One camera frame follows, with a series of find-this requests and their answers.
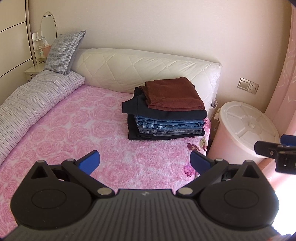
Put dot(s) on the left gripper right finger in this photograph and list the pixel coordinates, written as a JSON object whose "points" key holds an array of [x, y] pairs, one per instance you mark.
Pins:
{"points": [[210, 171]]}

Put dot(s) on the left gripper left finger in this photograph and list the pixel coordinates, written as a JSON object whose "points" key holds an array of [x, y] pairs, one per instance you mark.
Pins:
{"points": [[79, 172]]}

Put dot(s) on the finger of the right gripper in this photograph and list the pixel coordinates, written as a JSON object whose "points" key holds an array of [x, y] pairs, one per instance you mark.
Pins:
{"points": [[288, 140], [266, 149]]}

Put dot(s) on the maroon knitted cardigan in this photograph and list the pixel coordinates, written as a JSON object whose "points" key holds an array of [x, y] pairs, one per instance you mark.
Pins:
{"points": [[177, 94]]}

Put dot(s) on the pink curtain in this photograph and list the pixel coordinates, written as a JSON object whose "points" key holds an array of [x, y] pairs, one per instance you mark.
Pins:
{"points": [[281, 108]]}

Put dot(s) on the white lidded plastic bucket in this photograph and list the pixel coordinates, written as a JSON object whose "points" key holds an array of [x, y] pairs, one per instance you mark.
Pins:
{"points": [[240, 127]]}

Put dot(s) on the pink rose bed blanket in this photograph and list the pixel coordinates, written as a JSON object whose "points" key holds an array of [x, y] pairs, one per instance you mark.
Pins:
{"points": [[91, 119]]}

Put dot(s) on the folded blue jeans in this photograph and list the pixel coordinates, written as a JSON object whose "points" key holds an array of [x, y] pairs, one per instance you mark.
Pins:
{"points": [[155, 127]]}

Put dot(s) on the striped lilac rolled duvet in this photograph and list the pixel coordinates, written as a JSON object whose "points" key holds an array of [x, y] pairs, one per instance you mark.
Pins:
{"points": [[30, 102]]}

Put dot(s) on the cream quilted headboard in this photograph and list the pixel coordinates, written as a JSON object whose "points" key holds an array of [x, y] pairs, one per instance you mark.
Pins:
{"points": [[122, 70]]}

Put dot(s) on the white bedside table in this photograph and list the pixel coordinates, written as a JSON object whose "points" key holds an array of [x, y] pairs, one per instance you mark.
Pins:
{"points": [[33, 71]]}

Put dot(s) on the grey checked pillow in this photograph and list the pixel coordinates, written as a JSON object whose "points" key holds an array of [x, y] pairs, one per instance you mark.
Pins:
{"points": [[63, 52]]}

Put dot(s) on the white wardrobe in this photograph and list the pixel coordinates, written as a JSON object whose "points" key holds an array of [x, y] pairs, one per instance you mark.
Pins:
{"points": [[15, 46]]}

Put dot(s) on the oval vanity mirror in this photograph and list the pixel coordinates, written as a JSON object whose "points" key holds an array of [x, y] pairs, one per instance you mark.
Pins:
{"points": [[48, 28]]}

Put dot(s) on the beige switch and socket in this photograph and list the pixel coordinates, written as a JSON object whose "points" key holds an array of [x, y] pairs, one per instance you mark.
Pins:
{"points": [[248, 85]]}

